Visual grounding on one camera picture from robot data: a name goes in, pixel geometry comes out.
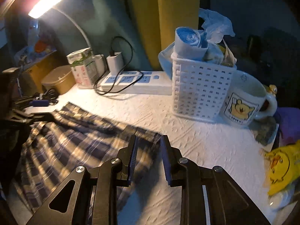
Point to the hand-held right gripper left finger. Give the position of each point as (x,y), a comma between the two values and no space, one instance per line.
(133,159)

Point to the white bear print mug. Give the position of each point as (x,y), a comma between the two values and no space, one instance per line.
(243,103)

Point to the yellow plush toy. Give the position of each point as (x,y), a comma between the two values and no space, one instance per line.
(281,168)

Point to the white power strip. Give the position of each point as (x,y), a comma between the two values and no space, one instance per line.
(140,85)

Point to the crumpled plastic bag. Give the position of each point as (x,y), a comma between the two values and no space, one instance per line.
(215,23)

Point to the white desk lamp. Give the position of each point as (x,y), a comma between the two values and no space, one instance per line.
(51,0)

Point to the white charger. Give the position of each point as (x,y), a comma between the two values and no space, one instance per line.
(114,62)

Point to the white plastic basket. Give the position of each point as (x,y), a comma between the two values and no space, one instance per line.
(199,91)

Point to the milk carton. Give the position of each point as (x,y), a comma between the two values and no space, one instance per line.
(82,72)

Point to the snack bag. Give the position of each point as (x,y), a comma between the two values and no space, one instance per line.
(39,44)

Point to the blue garbage bag roll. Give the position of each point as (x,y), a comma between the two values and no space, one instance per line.
(187,39)

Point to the brown lidded food container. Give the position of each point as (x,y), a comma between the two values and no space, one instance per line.
(58,79)

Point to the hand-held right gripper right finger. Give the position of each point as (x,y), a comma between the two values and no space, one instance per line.
(165,161)

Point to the yellowish packet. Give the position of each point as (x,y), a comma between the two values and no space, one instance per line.
(216,54)

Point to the yellow curtain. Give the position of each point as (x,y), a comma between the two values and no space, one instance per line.
(168,16)

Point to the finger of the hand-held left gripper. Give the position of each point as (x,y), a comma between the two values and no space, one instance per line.
(35,118)
(39,103)

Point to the purple cloth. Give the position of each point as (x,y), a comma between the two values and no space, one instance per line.
(288,124)

